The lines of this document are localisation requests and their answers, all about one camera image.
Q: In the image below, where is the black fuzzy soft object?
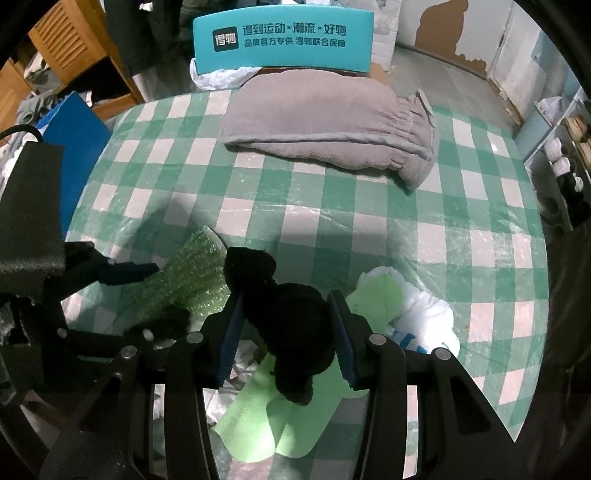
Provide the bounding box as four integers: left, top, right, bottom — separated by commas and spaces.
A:
223, 247, 337, 406

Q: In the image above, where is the teal shoe box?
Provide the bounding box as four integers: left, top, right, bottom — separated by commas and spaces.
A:
192, 4, 374, 74

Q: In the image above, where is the green checkered tablecloth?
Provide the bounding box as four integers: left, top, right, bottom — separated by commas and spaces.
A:
60, 90, 551, 480

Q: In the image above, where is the white plastic bag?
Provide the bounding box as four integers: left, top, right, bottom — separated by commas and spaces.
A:
346, 266, 460, 355

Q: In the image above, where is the dark hanging jacket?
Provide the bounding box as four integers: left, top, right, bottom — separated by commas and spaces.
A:
104, 0, 193, 78

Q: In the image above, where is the white bag under teal box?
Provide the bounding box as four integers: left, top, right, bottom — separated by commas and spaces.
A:
189, 58, 262, 91

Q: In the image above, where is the wooden louvered cabinet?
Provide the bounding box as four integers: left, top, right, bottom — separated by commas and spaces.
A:
28, 1, 144, 120

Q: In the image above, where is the metal shoe rack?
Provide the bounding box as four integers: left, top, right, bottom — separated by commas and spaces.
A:
517, 88, 590, 241

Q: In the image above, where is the light green foam sheet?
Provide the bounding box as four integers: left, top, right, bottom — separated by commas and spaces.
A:
213, 273, 405, 463

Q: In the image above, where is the blue cardboard box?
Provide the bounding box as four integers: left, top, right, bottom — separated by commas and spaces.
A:
35, 92, 111, 238

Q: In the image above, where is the green bubble wrap sheet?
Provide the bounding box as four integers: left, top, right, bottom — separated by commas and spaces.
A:
117, 226, 229, 331

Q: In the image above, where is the grey towel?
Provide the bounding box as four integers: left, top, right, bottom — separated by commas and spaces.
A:
219, 69, 439, 190

